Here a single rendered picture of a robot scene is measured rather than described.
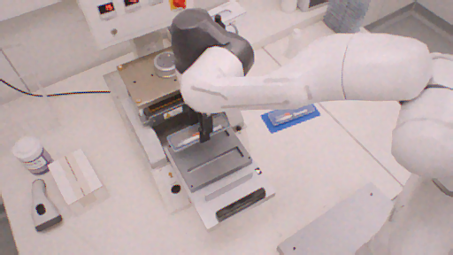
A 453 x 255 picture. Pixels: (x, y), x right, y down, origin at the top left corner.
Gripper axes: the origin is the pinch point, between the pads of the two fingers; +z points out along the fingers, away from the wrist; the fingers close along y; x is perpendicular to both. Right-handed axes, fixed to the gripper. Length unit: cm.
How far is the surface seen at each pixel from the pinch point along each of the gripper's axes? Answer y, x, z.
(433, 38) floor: -55, 228, 106
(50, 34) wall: -74, -28, 12
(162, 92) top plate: -13.2, -5.2, -4.0
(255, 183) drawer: 19.5, 7.6, 9.2
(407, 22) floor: -79, 224, 106
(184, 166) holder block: 5.8, -8.0, 7.1
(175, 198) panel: 5.2, -12.7, 26.6
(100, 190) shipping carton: -8.5, -33.3, 25.0
